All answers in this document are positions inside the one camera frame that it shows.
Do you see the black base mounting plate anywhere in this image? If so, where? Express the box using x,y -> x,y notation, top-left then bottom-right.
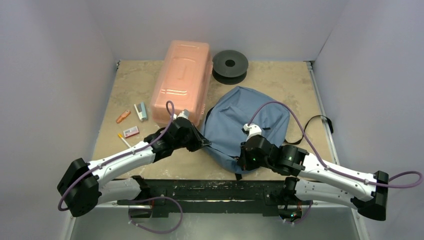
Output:
117,177 -> 309,220

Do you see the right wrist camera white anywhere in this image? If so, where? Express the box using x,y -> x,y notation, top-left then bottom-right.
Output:
242,123 -> 262,139

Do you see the aluminium frame rail front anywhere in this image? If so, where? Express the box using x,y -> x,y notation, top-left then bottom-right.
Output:
66,201 -> 369,240

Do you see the blue backpack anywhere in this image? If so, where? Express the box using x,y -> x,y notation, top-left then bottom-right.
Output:
200,86 -> 291,180

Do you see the aluminium frame rail right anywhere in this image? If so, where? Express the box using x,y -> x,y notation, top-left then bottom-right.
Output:
304,60 -> 342,170

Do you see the black filament spool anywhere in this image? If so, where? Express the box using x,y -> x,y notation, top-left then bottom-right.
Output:
212,50 -> 249,85

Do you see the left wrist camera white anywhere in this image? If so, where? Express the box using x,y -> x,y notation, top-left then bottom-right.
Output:
172,109 -> 190,120

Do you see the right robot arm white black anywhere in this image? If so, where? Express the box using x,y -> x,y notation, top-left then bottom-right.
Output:
236,135 -> 389,221

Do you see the pink translucent plastic box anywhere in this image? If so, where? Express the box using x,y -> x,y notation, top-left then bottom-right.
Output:
150,40 -> 213,126

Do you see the small red white box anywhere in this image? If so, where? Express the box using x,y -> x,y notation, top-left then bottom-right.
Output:
123,126 -> 140,139

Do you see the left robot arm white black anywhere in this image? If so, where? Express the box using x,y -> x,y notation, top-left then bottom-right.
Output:
56,116 -> 211,217

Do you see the aluminium frame rail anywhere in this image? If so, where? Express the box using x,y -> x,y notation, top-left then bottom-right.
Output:
66,201 -> 369,240
304,60 -> 342,170

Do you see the yellow white pencil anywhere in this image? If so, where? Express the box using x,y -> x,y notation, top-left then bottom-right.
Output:
117,133 -> 132,148

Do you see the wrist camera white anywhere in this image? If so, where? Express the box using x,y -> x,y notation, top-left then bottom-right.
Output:
242,123 -> 262,139
172,109 -> 190,120

